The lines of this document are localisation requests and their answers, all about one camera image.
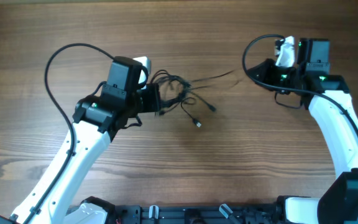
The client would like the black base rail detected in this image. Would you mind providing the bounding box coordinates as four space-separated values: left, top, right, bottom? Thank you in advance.
105 204 279 224

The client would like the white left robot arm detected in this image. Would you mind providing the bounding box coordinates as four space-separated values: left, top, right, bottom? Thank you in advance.
0 57 160 223

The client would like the black cable bundle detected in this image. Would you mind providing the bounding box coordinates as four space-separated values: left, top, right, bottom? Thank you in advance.
149 68 242 128

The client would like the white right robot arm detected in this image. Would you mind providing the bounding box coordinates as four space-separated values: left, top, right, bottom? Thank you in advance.
242 34 358 223

